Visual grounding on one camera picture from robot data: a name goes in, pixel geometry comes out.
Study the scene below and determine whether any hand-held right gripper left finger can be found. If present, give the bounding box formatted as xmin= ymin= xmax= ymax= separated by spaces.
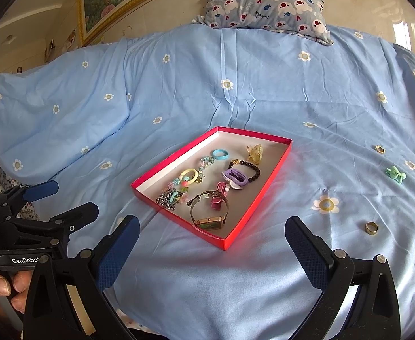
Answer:
xmin=22 ymin=214 xmax=141 ymax=340

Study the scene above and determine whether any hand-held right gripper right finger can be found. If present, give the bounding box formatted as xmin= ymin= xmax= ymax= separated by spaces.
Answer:
xmin=285 ymin=216 xmax=401 ymax=340

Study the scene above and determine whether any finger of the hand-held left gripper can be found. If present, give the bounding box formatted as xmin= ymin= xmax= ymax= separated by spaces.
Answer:
xmin=0 ymin=180 xmax=59 ymax=220
xmin=16 ymin=202 xmax=100 ymax=247

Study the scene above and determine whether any colourful beaded hair clip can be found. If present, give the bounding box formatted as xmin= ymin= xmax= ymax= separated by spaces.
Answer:
xmin=165 ymin=179 xmax=190 ymax=202

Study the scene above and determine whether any gold wrist watch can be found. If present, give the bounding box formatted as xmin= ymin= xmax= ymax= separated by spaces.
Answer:
xmin=188 ymin=190 xmax=229 ymax=232

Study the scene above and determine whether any black bead bracelet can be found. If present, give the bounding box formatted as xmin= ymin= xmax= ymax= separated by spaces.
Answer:
xmin=228 ymin=159 xmax=263 ymax=185

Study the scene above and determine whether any pale yellow ring bangle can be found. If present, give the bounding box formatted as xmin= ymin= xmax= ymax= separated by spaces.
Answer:
xmin=179 ymin=168 xmax=198 ymax=185

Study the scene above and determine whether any pink hair clip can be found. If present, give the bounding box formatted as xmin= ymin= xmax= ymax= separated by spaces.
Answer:
xmin=209 ymin=181 xmax=229 ymax=210

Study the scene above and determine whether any purple hair clip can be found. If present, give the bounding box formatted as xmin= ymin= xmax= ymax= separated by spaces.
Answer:
xmin=222 ymin=169 xmax=245 ymax=189

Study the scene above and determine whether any pastel crystal bead bracelet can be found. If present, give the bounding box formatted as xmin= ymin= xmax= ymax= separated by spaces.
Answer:
xmin=195 ymin=156 xmax=216 ymax=185

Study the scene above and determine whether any red cardboard box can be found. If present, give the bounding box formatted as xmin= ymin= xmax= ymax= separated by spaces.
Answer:
xmin=130 ymin=126 xmax=293 ymax=252

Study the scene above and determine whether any floral patterned cloth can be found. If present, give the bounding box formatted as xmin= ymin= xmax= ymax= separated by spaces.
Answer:
xmin=0 ymin=158 xmax=43 ymax=222

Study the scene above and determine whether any blue floral bedsheet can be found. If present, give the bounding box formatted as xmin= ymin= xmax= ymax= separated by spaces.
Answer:
xmin=0 ymin=23 xmax=415 ymax=340

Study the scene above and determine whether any yellow floral claw clip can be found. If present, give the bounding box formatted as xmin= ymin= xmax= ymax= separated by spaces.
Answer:
xmin=246 ymin=143 xmax=264 ymax=164

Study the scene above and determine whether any green bow hair clip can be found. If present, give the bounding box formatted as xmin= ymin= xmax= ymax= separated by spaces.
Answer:
xmin=385 ymin=165 xmax=407 ymax=185

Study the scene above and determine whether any bright window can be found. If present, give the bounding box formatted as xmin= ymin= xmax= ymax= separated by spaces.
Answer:
xmin=392 ymin=19 xmax=414 ymax=50

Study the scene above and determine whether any grey cartoon print pillow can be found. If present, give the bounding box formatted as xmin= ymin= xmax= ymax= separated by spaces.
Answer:
xmin=192 ymin=0 xmax=335 ymax=46

